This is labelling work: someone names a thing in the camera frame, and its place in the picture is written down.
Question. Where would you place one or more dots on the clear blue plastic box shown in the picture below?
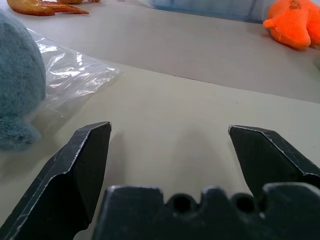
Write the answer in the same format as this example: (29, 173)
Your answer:
(207, 8)

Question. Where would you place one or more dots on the clear plastic bag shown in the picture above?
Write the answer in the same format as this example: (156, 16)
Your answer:
(75, 75)

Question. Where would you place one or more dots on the orange glossy toy shrimp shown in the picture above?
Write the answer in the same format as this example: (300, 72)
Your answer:
(42, 8)

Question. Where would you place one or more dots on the blue-grey plush toy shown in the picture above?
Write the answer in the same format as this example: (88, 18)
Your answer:
(18, 85)

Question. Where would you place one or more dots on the orange plush toy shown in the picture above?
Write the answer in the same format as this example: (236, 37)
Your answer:
(295, 22)

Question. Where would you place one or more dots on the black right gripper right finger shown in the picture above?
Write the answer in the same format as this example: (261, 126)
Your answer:
(270, 160)

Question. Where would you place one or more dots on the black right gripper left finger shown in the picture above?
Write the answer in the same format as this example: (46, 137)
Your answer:
(67, 180)

